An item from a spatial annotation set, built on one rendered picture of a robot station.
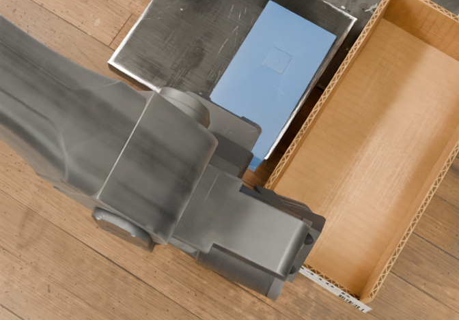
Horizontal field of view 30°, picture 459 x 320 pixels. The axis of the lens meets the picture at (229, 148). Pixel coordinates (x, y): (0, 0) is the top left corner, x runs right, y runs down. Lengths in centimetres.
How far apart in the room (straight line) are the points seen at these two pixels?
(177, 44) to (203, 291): 22
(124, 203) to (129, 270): 30
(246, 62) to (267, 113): 5
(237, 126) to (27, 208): 23
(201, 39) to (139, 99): 33
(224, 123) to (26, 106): 23
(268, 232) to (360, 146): 28
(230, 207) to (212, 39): 29
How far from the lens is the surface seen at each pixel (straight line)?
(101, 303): 76
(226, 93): 76
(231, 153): 61
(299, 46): 78
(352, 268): 76
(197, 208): 52
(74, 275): 76
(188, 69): 77
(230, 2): 80
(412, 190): 78
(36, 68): 44
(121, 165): 46
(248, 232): 52
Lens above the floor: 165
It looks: 75 degrees down
